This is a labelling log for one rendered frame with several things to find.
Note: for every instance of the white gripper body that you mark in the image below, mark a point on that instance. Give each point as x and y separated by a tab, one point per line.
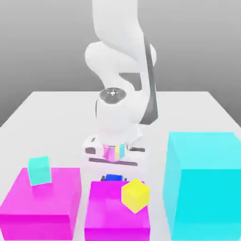
113	168

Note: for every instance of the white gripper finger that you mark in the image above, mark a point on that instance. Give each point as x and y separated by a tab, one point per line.
125	178
103	178

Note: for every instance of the small blue cube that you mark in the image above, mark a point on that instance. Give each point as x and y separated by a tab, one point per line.
114	177

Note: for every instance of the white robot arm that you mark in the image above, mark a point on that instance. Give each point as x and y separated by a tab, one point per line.
116	116

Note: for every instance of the small yellow cube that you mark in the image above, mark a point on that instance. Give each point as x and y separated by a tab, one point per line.
135	195

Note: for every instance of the small teal cube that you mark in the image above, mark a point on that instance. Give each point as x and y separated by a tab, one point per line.
39	171

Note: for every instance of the large magenta box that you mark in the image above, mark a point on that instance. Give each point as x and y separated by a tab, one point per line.
109	212
37	207

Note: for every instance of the large cyan box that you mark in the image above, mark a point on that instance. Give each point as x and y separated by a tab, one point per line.
205	188

